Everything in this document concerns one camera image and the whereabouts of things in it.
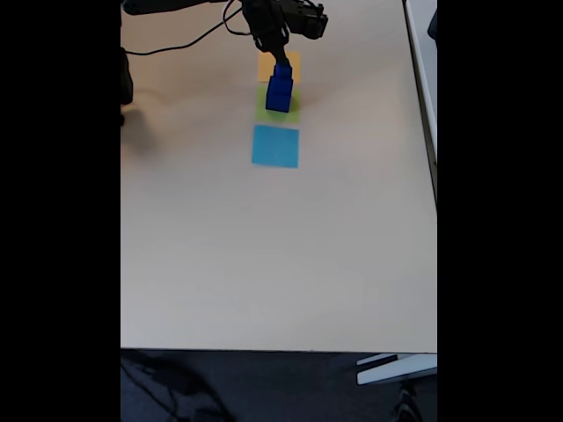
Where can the small blue cube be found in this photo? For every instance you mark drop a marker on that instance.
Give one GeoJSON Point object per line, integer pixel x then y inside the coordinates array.
{"type": "Point", "coordinates": [282, 72]}

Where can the orange paper square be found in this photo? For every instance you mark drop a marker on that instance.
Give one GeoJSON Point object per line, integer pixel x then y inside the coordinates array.
{"type": "Point", "coordinates": [264, 66]}

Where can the green paper square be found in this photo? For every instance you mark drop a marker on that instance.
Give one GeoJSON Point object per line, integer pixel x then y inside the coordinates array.
{"type": "Point", "coordinates": [261, 107]}

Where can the light blue paper square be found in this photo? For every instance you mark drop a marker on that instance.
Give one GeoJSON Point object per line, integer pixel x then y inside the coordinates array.
{"type": "Point", "coordinates": [275, 147]}

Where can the medium blue cube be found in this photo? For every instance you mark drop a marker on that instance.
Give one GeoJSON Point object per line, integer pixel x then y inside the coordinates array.
{"type": "Point", "coordinates": [281, 85]}

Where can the large blue cube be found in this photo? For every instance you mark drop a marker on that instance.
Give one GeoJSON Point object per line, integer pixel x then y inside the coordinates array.
{"type": "Point", "coordinates": [277, 103]}

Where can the white neighbouring table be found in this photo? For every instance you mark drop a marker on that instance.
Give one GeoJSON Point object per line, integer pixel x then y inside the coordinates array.
{"type": "Point", "coordinates": [422, 88]}

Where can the dark blue object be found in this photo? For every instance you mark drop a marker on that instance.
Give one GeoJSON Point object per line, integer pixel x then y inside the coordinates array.
{"type": "Point", "coordinates": [433, 24]}

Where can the white table foot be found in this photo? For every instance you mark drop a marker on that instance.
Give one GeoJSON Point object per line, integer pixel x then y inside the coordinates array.
{"type": "Point", "coordinates": [396, 369]}

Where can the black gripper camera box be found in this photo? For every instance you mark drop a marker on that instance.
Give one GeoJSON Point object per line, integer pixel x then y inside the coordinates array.
{"type": "Point", "coordinates": [308, 19]}

